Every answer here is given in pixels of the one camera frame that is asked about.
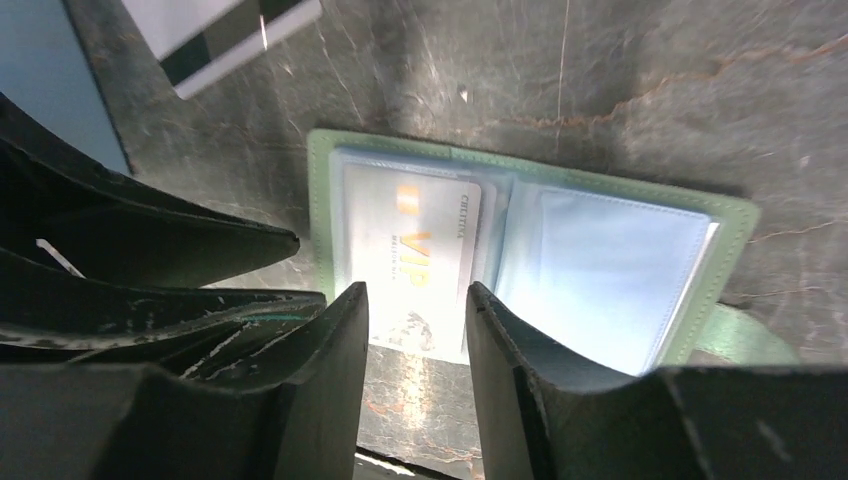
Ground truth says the green card holder wallet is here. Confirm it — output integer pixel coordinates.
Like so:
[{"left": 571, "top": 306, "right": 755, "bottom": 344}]
[{"left": 307, "top": 129, "right": 797, "bottom": 376}]

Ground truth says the silver VIP card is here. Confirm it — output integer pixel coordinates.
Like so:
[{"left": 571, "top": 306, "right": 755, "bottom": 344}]
[{"left": 343, "top": 164, "right": 482, "bottom": 362}]

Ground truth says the blue three-compartment organizer tray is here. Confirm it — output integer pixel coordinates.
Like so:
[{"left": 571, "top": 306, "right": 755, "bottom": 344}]
[{"left": 1, "top": 0, "right": 131, "bottom": 175}]

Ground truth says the silver magnetic stripe card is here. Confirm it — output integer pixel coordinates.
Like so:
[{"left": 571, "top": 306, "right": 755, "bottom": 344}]
[{"left": 123, "top": 0, "right": 322, "bottom": 99}]

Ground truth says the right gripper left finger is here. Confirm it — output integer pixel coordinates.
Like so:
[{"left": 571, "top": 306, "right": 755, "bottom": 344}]
[{"left": 1, "top": 282, "right": 369, "bottom": 479}]

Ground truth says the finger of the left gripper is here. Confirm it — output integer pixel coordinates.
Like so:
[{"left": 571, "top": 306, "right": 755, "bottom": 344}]
[
  {"left": 1, "top": 250, "right": 327, "bottom": 381},
  {"left": 1, "top": 96, "right": 300, "bottom": 288}
]

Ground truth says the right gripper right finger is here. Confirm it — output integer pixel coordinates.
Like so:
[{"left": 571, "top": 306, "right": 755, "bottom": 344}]
[{"left": 466, "top": 283, "right": 847, "bottom": 479}]

